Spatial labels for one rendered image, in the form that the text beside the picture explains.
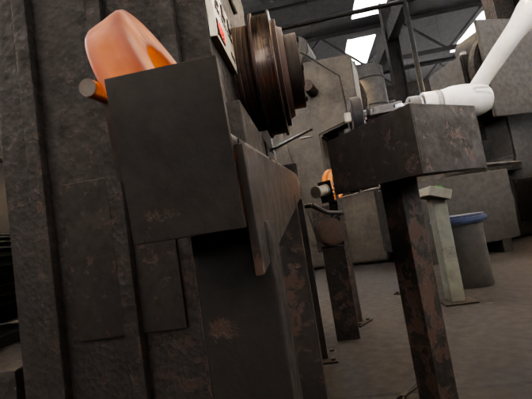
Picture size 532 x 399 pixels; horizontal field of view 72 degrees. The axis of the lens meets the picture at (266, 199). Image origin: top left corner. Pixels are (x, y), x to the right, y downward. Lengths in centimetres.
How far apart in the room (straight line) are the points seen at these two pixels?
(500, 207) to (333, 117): 183
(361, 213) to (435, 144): 325
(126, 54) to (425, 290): 79
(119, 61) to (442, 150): 65
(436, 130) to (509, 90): 406
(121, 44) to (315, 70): 413
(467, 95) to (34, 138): 125
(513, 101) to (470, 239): 262
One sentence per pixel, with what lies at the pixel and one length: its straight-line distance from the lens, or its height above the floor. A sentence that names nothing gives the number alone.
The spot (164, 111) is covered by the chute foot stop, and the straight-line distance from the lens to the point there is 24.
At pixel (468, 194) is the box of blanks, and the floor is 56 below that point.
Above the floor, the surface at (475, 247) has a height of 23.
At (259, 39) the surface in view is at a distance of 134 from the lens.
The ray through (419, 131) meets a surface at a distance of 77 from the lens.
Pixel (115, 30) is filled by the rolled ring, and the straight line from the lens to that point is 29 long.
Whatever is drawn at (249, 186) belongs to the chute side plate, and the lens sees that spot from 23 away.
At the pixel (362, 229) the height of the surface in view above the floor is 38.
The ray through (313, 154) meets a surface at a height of 127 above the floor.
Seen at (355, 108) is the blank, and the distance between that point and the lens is 118.
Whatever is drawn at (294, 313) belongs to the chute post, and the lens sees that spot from 84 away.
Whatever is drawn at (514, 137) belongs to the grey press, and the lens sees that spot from 514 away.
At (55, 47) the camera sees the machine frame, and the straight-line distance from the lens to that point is 127.
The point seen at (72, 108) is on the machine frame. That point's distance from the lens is 118.
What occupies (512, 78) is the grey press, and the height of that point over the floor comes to 172.
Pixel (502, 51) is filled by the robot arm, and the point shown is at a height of 99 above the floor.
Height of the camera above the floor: 52
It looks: 5 degrees up
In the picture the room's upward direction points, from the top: 9 degrees counter-clockwise
